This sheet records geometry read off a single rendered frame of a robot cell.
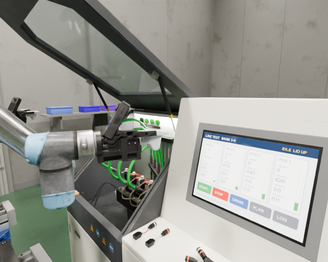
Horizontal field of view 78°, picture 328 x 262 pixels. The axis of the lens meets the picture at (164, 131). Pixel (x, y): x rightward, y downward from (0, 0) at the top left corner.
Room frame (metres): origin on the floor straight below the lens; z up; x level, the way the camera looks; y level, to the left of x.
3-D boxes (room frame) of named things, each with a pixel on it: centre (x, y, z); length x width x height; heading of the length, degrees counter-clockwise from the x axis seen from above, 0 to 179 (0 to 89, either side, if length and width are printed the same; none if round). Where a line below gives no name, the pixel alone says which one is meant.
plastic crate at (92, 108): (3.80, 1.41, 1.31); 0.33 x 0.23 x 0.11; 138
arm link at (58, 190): (0.50, 0.28, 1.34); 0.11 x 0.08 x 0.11; 23
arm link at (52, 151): (0.49, 0.27, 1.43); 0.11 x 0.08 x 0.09; 113
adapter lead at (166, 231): (0.74, 0.02, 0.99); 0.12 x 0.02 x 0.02; 135
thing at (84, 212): (1.02, 0.40, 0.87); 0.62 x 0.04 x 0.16; 44
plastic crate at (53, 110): (3.40, 1.76, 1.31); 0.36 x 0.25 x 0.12; 138
